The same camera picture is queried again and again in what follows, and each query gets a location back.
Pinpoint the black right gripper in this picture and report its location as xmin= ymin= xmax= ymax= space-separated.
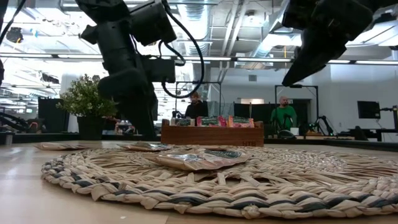
xmin=281 ymin=0 xmax=374 ymax=87

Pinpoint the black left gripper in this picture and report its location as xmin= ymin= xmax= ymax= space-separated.
xmin=81 ymin=21 xmax=159 ymax=141

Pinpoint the beige vanilla apple tea packet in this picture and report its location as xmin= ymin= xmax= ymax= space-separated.
xmin=33 ymin=142 xmax=91 ymax=151
xmin=170 ymin=117 xmax=196 ymax=128
xmin=154 ymin=149 xmax=249 ymax=171
xmin=117 ymin=141 xmax=170 ymax=152

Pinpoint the person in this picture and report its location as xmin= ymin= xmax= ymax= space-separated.
xmin=269 ymin=95 xmax=298 ymax=138
xmin=185 ymin=91 xmax=209 ymax=119

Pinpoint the potted green plant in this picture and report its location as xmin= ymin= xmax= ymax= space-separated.
xmin=55 ymin=73 xmax=119 ymax=141

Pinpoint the wooden three-compartment tray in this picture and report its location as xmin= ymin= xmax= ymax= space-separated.
xmin=160 ymin=119 xmax=265 ymax=147

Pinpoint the black upright panel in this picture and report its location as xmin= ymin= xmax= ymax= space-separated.
xmin=37 ymin=98 xmax=71 ymax=133

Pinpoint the round woven placemat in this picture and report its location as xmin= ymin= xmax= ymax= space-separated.
xmin=40 ymin=144 xmax=398 ymax=220

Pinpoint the black round ceiling speaker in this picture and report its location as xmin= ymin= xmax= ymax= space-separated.
xmin=6 ymin=27 xmax=24 ymax=44

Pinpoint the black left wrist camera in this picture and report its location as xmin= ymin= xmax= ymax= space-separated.
xmin=142 ymin=58 xmax=177 ymax=84

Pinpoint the silver ventilation duct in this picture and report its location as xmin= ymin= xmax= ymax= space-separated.
xmin=245 ymin=12 xmax=299 ymax=68

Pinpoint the black left camera cable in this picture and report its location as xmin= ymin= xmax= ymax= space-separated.
xmin=158 ymin=0 xmax=205 ymax=100

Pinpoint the black wall-mounted screen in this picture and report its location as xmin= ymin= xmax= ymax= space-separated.
xmin=356 ymin=100 xmax=382 ymax=119

